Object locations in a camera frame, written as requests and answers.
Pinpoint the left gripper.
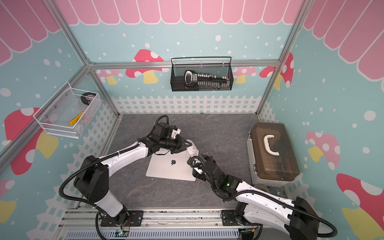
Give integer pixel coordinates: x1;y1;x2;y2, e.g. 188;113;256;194
160;134;192;154

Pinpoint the silver laptop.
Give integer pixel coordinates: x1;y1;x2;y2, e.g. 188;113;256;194
146;151;196;182

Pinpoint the white wireless mouse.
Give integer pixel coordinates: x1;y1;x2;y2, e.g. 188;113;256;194
187;140;199;157

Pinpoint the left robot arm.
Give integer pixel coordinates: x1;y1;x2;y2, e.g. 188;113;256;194
59;115;199;225

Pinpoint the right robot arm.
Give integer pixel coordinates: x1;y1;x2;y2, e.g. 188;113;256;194
187;155;338;240

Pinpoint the socket bit set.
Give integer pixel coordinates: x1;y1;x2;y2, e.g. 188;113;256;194
184;71;231;91

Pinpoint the brown lidded storage box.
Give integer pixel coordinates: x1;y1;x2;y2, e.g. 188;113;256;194
247;122;301;188

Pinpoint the black tape roll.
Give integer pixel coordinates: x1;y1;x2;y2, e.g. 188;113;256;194
81;92;97;105

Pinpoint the yellow utility knife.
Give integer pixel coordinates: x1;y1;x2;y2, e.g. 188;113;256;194
69;112;84;126

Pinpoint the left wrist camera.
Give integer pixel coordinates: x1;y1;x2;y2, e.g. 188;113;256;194
169;126;181;139

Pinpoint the black wire wall basket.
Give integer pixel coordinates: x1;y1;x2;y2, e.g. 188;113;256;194
170;57;234;92

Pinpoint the white wire wall basket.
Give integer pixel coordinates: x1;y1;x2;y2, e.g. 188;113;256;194
34;83;102;139

